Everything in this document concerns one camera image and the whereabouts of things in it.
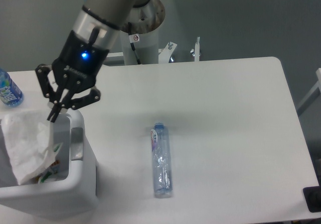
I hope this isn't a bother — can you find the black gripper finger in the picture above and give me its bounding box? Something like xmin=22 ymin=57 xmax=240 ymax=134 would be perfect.
xmin=35 ymin=64 xmax=66 ymax=123
xmin=49 ymin=87 xmax=101 ymax=123

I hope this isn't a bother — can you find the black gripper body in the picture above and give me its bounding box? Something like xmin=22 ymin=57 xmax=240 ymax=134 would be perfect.
xmin=52 ymin=31 xmax=109 ymax=93

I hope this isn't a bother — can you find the white paper wrapper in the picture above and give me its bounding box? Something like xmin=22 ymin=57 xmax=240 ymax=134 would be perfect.
xmin=1 ymin=110 xmax=56 ymax=185

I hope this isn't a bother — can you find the clear plastic bottle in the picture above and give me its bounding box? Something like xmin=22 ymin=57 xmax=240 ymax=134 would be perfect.
xmin=150 ymin=123 xmax=173 ymax=198

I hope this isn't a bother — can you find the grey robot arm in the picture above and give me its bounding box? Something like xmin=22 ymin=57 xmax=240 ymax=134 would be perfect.
xmin=35 ymin=0 xmax=139 ymax=123

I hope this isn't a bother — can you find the trash inside the can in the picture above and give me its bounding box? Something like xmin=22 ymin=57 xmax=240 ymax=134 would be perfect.
xmin=32 ymin=143 xmax=69 ymax=184

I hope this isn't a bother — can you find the white plastic trash can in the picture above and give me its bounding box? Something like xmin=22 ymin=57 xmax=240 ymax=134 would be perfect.
xmin=1 ymin=110 xmax=99 ymax=219

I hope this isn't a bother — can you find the blue labelled water bottle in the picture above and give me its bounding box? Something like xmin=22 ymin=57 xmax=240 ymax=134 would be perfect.
xmin=1 ymin=69 xmax=24 ymax=107

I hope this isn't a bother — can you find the black clamp at table edge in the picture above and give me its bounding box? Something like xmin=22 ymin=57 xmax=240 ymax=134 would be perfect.
xmin=303 ymin=186 xmax=320 ymax=213

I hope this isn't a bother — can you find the black cable on pedestal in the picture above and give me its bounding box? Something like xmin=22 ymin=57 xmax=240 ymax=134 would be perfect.
xmin=127 ymin=22 xmax=141 ymax=65

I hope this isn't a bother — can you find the white metal frame bracket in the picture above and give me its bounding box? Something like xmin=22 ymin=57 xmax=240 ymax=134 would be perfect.
xmin=103 ymin=42 xmax=180 ymax=66

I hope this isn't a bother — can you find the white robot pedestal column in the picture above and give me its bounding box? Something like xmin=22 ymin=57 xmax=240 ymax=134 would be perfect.
xmin=119 ymin=0 xmax=166 ymax=55

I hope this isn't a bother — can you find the white frame leg right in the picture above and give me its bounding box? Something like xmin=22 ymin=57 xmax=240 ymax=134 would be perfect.
xmin=296 ymin=68 xmax=320 ymax=116

